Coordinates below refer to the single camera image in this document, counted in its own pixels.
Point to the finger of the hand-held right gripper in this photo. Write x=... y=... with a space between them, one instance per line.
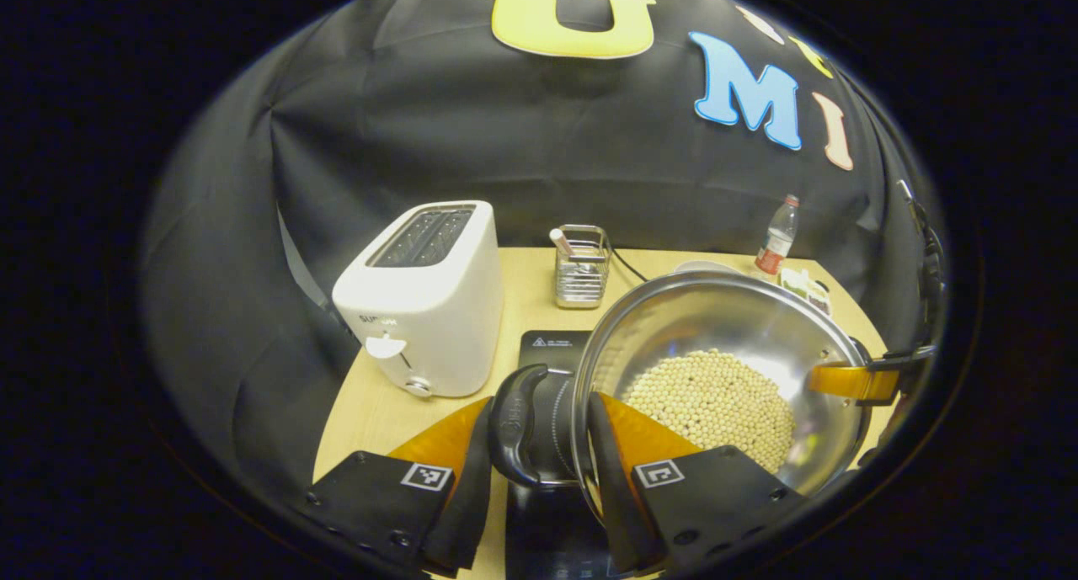
x=893 y=361

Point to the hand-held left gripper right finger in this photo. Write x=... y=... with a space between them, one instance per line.
x=619 y=513

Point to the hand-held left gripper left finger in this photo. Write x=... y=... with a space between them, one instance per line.
x=467 y=513

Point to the black induction cooktop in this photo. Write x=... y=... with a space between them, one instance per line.
x=552 y=348

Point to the stainless steel pot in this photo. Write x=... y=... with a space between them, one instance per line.
x=716 y=319

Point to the dark metal stand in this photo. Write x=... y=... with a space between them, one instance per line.
x=926 y=260

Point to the white divided tray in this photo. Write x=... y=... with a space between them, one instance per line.
x=808 y=290

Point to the pile of yellow soybeans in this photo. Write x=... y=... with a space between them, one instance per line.
x=716 y=403

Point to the clear water bottle red label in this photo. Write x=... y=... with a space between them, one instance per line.
x=776 y=239

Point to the white toaster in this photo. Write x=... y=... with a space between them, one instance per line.
x=438 y=311

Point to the white round plate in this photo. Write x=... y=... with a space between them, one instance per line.
x=703 y=267

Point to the pink stick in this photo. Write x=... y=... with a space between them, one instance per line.
x=563 y=243

